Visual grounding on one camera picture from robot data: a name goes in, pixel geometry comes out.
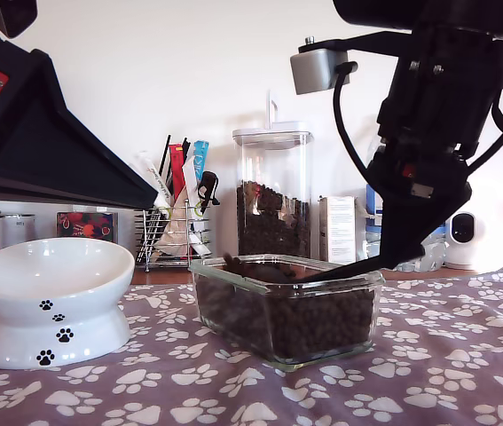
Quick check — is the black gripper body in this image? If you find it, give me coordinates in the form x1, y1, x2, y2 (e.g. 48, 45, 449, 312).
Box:
367, 26, 503, 200

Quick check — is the black plastic measuring scoop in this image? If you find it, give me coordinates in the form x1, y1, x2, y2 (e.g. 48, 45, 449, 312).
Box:
272, 258, 388, 283

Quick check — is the white paw print cat bowl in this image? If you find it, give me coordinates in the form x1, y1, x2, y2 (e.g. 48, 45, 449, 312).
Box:
0, 238, 137, 370

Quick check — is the brown cat food kibble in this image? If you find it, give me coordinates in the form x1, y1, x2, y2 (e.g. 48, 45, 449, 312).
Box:
195, 252, 375, 363
236, 179, 312, 258

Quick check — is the rectangular clear glass food dish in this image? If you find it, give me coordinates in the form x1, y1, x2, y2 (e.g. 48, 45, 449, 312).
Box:
187, 255, 385, 372

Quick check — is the large clear water bottle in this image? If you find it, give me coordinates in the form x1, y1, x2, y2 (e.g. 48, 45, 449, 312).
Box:
365, 132, 448, 272

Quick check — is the red floral tissue box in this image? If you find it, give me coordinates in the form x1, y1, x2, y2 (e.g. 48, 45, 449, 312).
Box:
57, 211, 119, 244

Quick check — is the silver tin can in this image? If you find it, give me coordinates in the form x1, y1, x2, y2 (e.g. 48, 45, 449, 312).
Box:
2, 213, 37, 249

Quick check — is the small white cardboard box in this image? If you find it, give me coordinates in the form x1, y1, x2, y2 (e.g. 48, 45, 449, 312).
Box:
318, 195, 358, 266

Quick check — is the white sachet green lettering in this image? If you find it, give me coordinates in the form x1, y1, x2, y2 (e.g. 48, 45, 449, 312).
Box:
151, 197, 173, 222

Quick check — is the beige paper packet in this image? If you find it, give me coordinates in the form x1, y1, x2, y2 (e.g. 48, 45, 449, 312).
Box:
155, 185, 190, 261

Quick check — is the tall clear jar white lid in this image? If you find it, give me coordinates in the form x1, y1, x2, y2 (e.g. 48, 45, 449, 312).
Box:
232, 91, 315, 258

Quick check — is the blue sachet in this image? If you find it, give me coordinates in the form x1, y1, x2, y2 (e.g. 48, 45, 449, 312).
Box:
192, 140, 211, 184

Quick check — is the black clip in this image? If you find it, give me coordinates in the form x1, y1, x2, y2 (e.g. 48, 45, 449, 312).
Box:
196, 171, 222, 212

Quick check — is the purple paw print tablecloth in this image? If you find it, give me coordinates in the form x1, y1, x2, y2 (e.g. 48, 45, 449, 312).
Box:
0, 263, 503, 426

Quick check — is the small white round camera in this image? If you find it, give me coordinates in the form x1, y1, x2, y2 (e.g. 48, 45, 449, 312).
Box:
444, 211, 486, 271

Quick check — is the thin black camera cable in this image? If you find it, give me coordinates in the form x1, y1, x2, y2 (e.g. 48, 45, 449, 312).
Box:
333, 61, 374, 183

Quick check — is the chrome wire basket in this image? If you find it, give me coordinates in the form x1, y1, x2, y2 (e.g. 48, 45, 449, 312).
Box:
135, 206, 213, 272

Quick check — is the long white sachet green ring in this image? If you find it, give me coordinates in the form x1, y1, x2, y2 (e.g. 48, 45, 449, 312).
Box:
182, 154, 213, 260

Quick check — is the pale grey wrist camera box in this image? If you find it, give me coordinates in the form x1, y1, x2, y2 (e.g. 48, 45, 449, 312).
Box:
289, 35, 358, 95

